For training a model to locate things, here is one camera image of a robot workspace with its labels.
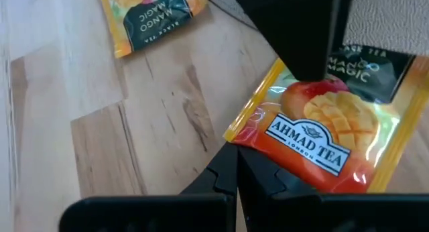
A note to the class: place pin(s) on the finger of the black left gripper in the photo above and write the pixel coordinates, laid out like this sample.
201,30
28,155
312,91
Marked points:
295,31

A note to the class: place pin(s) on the Ahmad mango magic tea bag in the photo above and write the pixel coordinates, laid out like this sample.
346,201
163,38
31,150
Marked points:
335,124
157,20

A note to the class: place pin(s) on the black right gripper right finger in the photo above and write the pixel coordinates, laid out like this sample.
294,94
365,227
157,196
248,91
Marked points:
335,213

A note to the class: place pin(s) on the round grey placemat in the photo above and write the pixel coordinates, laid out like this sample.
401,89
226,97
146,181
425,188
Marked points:
385,20

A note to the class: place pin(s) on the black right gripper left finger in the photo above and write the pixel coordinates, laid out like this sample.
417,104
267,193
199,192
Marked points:
151,215

